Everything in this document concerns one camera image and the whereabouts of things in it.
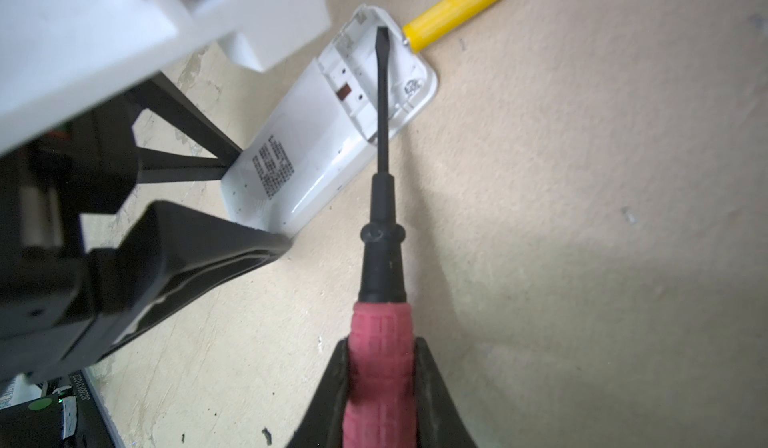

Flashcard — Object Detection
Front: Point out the pink handled screwdriver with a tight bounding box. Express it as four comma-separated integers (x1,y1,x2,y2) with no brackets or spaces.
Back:
342,27,417,447

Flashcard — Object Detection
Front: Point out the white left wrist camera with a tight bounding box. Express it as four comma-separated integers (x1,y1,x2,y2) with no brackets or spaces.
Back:
1,0,331,152

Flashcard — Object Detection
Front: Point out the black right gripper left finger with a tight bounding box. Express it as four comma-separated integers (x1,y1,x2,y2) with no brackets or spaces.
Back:
287,338,349,448

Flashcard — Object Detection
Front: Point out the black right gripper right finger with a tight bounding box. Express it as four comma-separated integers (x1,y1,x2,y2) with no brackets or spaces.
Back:
414,337,477,448

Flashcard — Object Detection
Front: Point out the white remote control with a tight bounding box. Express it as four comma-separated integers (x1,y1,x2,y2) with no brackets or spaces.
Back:
221,5,438,237

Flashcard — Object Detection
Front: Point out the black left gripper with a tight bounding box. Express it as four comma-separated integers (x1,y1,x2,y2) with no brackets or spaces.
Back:
1,72,291,382

